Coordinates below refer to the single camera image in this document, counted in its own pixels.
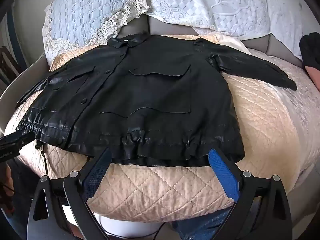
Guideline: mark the white round object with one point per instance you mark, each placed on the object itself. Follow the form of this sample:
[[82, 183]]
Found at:
[[127, 227]]

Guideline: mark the white bed frame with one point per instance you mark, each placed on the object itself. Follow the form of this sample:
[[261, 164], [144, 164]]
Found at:
[[21, 83]]

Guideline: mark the black bag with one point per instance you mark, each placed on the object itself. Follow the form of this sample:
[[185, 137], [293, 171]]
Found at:
[[311, 47]]

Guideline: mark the pink cushion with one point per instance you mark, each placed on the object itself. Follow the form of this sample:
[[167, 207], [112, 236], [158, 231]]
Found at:
[[315, 76]]

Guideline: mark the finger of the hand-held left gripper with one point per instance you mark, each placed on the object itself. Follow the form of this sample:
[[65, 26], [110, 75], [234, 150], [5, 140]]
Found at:
[[23, 137]]

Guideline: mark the person's left hand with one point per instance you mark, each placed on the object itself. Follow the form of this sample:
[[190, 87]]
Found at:
[[8, 178]]

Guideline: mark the beige quilted bedspread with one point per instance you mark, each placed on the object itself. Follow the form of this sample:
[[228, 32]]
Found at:
[[155, 187]]

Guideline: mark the person's blue jeans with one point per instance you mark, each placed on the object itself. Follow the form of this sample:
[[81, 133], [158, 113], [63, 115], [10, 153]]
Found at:
[[202, 223]]

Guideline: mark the black jacket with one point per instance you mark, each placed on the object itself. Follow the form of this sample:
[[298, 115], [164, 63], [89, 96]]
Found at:
[[140, 100]]

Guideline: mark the white embossed pillow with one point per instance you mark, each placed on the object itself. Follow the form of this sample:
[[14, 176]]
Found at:
[[205, 5]]

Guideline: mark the light blue lace-trimmed pillow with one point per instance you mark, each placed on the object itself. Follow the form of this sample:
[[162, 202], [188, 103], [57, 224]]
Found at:
[[85, 15]]

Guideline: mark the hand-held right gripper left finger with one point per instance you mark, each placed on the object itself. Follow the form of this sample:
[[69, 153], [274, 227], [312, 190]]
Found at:
[[98, 170]]

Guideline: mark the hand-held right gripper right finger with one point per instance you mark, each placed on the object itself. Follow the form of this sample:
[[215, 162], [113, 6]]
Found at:
[[222, 171]]

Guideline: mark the cream satin cloth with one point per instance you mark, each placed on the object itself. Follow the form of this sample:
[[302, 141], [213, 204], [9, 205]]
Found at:
[[231, 41]]

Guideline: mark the dark wooden furniture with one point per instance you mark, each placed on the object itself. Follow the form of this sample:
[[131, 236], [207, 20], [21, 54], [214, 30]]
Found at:
[[7, 65]]

